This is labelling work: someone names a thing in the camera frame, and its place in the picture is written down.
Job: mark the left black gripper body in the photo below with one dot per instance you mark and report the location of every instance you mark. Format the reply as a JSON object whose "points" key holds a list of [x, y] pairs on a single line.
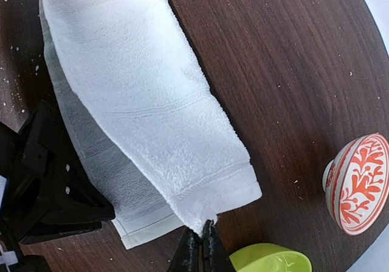
{"points": [[18, 168]]}

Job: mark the white terry towel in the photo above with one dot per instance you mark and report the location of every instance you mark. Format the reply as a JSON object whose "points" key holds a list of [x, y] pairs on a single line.
{"points": [[138, 109]]}

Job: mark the lime green plastic bowl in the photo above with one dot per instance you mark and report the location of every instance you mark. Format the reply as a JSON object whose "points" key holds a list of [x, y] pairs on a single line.
{"points": [[268, 257]]}

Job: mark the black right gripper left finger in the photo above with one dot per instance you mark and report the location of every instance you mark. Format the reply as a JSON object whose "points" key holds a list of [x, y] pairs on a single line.
{"points": [[186, 257]]}

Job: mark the red white patterned ceramic bowl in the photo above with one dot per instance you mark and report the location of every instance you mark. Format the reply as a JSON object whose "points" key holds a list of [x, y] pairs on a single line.
{"points": [[355, 183]]}

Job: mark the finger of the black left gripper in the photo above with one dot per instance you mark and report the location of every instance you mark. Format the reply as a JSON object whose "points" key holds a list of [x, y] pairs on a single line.
{"points": [[55, 196]]}

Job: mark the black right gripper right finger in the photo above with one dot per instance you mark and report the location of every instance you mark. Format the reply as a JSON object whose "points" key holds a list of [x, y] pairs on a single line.
{"points": [[214, 255]]}

